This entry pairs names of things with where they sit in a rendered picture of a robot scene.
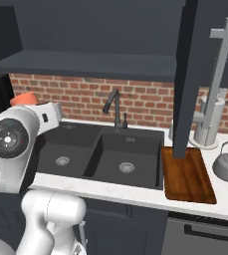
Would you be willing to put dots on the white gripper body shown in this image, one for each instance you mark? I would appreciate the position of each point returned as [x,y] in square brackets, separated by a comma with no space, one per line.
[57,113]

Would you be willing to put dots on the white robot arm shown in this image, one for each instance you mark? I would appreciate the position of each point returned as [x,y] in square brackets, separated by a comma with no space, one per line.
[6,166]

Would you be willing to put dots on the dark base cabinet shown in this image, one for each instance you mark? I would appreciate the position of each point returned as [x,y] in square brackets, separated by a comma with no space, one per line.
[2,212]

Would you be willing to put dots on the dark base cabinet door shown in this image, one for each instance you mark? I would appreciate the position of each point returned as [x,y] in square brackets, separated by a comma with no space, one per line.
[122,232]

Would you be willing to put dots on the brown wooden tray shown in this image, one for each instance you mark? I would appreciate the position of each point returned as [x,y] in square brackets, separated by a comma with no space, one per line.
[186,176]

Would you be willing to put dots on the grey kettle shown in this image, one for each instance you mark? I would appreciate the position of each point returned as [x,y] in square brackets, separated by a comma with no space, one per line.
[227,166]

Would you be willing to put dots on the orange bowl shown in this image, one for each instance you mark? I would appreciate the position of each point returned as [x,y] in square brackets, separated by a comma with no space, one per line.
[24,99]

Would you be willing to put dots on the dark grey tap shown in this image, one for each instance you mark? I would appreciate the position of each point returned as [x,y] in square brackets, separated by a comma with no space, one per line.
[116,106]

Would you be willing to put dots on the dark double sink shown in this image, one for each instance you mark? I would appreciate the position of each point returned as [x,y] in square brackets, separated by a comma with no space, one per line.
[125,156]

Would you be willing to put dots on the white paper towel holder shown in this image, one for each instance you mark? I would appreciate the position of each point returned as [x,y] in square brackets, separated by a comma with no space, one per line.
[215,132]

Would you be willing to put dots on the grey dishwasher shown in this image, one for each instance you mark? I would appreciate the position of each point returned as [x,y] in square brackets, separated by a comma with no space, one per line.
[201,244]

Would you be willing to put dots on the dark wall cabinet run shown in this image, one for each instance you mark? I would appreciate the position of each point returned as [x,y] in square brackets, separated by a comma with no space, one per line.
[92,36]

